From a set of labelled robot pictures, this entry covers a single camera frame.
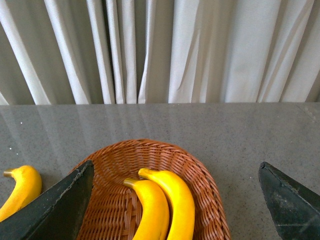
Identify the yellow banana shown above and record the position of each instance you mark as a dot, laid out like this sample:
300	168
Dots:
183	210
28	186
155	218

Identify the brown wicker basket right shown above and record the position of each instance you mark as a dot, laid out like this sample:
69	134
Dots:
114	211

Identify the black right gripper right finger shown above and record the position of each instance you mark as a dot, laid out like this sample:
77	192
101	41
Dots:
294	208

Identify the white pleated curtain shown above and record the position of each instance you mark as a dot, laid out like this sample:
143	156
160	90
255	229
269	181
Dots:
159	51

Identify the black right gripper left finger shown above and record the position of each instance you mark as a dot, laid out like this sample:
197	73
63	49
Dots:
58	213

